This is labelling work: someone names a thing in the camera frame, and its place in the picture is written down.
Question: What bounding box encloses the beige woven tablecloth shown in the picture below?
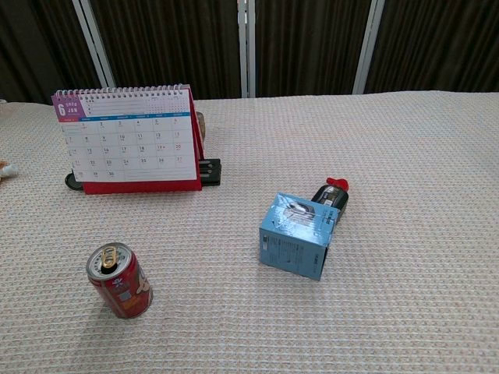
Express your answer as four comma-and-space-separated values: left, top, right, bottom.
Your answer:
0, 90, 499, 374

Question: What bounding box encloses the blue cardboard box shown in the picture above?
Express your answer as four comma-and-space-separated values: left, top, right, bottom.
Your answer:
259, 192, 338, 281

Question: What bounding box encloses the black rectangular device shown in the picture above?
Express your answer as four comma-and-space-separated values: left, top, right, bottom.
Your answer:
197, 157, 222, 187

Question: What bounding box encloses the black bottle red cap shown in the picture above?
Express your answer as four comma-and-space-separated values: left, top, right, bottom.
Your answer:
310, 177, 350, 224

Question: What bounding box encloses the black oval object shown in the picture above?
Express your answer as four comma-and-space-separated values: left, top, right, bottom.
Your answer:
64, 171, 85, 192

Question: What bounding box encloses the red desk calendar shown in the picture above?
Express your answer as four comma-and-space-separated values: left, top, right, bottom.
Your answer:
51, 83, 204, 195

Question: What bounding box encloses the red drink can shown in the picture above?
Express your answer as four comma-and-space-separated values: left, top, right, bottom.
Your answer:
86, 242, 154, 320

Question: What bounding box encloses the white screen frame post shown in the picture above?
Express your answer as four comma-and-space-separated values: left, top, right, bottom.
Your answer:
236, 0, 257, 98
71, 0, 116, 89
352, 0, 387, 94

